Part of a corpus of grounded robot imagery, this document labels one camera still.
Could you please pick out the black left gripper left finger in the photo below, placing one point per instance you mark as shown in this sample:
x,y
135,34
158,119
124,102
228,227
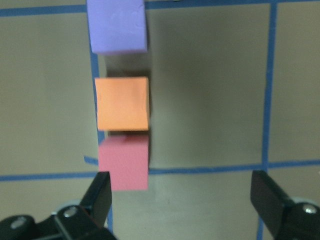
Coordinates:
x,y
98,198

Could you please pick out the orange foam block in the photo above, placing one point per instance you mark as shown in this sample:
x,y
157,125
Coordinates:
x,y
122,103

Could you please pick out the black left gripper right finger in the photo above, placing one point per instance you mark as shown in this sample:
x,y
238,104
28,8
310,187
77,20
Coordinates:
x,y
270,201

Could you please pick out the purple foam block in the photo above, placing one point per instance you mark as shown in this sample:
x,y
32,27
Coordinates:
x,y
117,27

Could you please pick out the pink foam block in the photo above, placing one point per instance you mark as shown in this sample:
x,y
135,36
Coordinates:
x,y
126,158

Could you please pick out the blue tape grid lines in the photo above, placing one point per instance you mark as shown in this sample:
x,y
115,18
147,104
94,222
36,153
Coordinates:
x,y
234,87

